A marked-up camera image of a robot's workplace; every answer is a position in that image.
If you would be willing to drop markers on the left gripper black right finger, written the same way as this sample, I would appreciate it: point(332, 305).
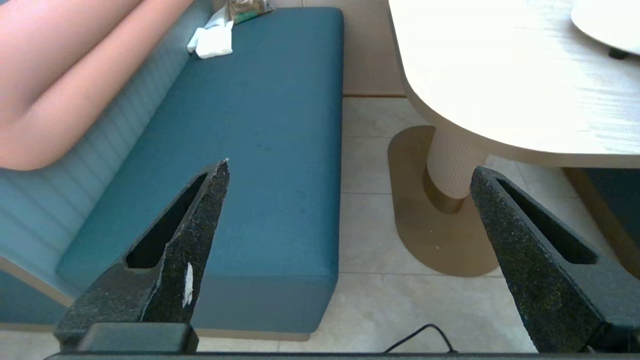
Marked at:
point(540, 280)

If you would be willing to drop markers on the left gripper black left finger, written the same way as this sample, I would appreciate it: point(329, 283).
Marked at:
point(185, 260)

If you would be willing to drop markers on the dark blue bench seat cushion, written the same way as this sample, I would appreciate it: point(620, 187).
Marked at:
point(620, 200)
point(260, 150)

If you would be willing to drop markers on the teal ribbed bench backrest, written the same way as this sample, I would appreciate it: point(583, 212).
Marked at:
point(75, 200)

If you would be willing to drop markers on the white paper napkins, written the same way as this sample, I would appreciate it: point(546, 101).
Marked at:
point(215, 42)

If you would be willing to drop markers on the pink bolster cushion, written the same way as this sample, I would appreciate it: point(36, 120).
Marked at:
point(65, 75)

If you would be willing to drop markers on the clear snack bag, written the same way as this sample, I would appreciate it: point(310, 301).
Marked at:
point(247, 9)

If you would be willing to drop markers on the large dispenser with dark tea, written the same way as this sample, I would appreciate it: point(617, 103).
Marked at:
point(610, 25)

